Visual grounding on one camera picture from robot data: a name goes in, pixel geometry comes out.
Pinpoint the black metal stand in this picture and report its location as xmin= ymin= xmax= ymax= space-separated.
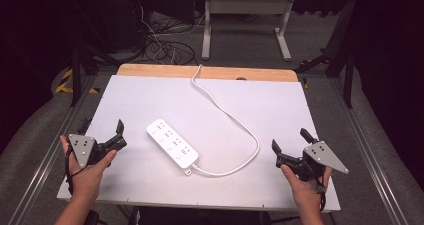
xmin=68 ymin=34 xmax=121 ymax=108
xmin=294 ymin=0 xmax=358 ymax=110

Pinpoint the yellow black hazard tape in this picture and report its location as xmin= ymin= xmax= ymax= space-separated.
xmin=54 ymin=68 xmax=101 ymax=95

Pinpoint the white power strip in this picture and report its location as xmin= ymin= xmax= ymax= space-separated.
xmin=145 ymin=118 xmax=200 ymax=170

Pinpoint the white metal desk frame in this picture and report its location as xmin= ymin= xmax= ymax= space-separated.
xmin=201 ymin=0 xmax=297 ymax=62

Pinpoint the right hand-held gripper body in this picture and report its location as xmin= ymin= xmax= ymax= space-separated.
xmin=275 ymin=140 xmax=350 ymax=183

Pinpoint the white power strip cable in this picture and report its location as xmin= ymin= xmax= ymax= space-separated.
xmin=184 ymin=63 xmax=261 ymax=178

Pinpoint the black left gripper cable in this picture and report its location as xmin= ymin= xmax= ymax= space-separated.
xmin=64 ymin=147 xmax=86 ymax=197

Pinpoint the black floor cable bundle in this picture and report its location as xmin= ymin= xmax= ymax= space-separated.
xmin=131 ymin=0 xmax=201 ymax=66

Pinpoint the person's left hand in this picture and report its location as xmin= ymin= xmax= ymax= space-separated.
xmin=59 ymin=134 xmax=118 ymax=199

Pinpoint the person's right hand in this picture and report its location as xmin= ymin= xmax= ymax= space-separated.
xmin=279 ymin=164 xmax=333 ymax=213

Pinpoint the white table cover board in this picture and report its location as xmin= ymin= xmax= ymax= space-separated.
xmin=56 ymin=74 xmax=342 ymax=213

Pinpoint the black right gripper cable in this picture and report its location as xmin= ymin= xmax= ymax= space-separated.
xmin=311 ymin=176 xmax=328 ymax=213

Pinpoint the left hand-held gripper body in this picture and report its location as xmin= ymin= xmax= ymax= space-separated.
xmin=67 ymin=133 xmax=128 ymax=168

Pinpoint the aluminium floor rail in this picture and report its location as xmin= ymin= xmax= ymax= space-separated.
xmin=328 ymin=78 xmax=409 ymax=225
xmin=8 ymin=74 xmax=98 ymax=225

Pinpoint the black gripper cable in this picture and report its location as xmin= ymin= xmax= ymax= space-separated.
xmin=64 ymin=147 xmax=86 ymax=197
xmin=311 ymin=176 xmax=328 ymax=213

